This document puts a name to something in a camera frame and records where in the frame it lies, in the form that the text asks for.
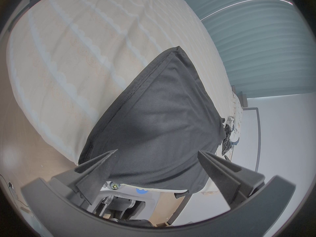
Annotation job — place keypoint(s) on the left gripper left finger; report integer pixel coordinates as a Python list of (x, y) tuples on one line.
[(93, 174)]

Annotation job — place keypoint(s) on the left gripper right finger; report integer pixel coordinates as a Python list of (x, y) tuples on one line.
[(227, 176)]

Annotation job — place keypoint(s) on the black garment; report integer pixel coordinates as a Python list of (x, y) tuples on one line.
[(153, 120)]

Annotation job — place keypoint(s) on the pile of clothes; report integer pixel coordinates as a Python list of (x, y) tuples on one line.
[(226, 144)]

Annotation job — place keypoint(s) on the bed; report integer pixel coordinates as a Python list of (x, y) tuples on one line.
[(74, 58)]

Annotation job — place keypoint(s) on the white printed pillow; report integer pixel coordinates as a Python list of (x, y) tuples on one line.
[(239, 112)]

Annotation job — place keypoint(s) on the grey bedside table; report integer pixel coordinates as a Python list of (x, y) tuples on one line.
[(244, 99)]

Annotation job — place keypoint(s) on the blue-green curtain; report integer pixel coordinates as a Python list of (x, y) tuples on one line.
[(259, 46)]

